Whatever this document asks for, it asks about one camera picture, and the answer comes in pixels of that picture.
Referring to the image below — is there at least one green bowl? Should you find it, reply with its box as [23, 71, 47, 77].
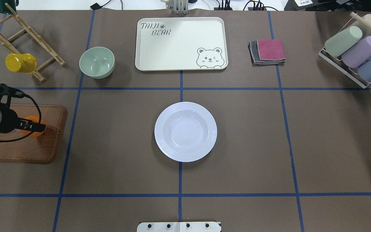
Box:
[79, 47, 115, 79]

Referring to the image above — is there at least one white plate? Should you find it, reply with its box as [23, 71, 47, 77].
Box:
[154, 101, 218, 162]

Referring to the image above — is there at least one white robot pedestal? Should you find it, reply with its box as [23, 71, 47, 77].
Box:
[137, 221, 222, 232]

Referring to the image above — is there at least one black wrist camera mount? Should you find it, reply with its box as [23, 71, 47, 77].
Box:
[0, 83, 27, 109]

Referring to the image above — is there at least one dark green cup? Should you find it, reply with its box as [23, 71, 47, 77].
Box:
[0, 0, 19, 15]

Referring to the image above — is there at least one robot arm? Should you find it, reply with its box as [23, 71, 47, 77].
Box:
[0, 107, 46, 134]

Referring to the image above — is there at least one aluminium frame post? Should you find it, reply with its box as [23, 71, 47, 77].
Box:
[166, 0, 189, 16]

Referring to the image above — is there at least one orange fruit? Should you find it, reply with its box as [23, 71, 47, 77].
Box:
[20, 115, 46, 138]

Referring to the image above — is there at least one wooden dish rack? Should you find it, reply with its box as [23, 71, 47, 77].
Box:
[0, 3, 66, 82]

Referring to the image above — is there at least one cream bear tray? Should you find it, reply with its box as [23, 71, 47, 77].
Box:
[135, 17, 228, 72]

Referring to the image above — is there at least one grey cloth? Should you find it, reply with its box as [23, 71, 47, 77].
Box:
[248, 40, 286, 65]

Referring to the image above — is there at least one white wire cup rack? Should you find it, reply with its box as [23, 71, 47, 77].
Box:
[318, 12, 371, 89]

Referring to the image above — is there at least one purple tumbler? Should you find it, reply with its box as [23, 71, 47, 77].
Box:
[341, 36, 371, 68]

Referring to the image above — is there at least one yellow cup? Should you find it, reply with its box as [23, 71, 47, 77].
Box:
[5, 53, 37, 74]

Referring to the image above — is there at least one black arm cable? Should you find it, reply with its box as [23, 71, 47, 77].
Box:
[0, 93, 43, 143]

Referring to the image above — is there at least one green tumbler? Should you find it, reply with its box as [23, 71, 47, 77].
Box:
[324, 26, 363, 57]

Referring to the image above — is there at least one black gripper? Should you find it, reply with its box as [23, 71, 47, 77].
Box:
[0, 108, 46, 133]

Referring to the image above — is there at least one pink cloth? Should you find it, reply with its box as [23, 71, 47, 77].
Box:
[257, 39, 286, 61]

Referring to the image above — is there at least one wooden cutting board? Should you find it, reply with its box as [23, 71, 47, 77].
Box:
[0, 104, 67, 163]

